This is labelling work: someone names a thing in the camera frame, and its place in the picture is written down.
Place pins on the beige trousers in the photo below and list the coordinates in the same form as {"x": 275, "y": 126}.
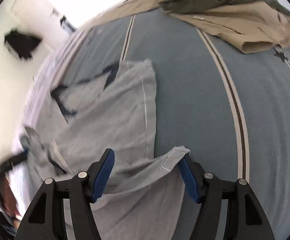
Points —
{"x": 250, "y": 28}

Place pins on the left hand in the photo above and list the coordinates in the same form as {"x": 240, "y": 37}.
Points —
{"x": 9, "y": 201}

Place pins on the grey striped t-shirt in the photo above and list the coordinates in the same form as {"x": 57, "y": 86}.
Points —
{"x": 143, "y": 197}

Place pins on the black jacket on wall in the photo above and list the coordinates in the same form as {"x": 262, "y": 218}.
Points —
{"x": 21, "y": 45}

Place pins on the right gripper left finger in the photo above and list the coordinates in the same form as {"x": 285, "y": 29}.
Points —
{"x": 45, "y": 216}

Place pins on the striped blue bed sheet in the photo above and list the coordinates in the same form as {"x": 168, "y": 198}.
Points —
{"x": 231, "y": 110}

